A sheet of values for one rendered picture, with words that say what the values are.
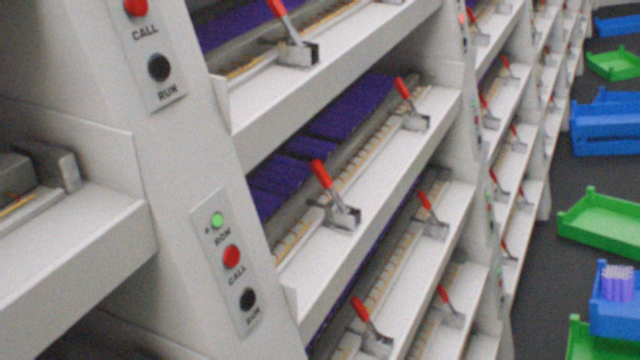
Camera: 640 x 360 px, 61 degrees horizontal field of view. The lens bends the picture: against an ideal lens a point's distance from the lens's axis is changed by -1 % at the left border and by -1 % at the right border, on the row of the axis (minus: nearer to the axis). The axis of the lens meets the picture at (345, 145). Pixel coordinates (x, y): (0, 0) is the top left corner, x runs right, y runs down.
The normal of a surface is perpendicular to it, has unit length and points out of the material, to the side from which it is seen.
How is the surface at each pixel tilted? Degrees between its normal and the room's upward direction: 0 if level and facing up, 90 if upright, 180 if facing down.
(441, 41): 90
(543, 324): 0
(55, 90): 90
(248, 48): 105
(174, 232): 90
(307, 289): 15
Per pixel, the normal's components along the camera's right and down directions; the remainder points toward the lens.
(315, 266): 0.01, -0.86
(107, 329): -0.43, 0.45
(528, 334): -0.23, -0.89
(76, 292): 0.90, 0.22
